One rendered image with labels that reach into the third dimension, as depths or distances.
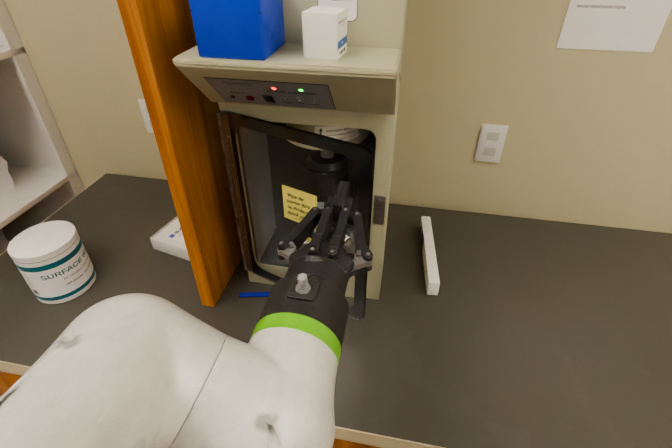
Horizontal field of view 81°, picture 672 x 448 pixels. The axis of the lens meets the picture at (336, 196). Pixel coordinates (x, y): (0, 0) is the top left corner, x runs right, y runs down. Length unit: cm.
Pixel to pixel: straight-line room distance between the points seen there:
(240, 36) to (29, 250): 70
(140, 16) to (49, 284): 66
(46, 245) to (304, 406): 82
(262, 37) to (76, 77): 103
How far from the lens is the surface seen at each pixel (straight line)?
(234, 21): 59
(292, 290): 42
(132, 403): 30
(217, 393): 34
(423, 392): 85
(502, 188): 129
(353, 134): 77
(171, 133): 74
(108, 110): 152
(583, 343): 103
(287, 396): 35
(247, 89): 65
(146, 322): 34
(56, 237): 109
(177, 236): 115
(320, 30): 58
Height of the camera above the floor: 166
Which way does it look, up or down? 34 degrees down
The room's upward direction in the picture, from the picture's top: straight up
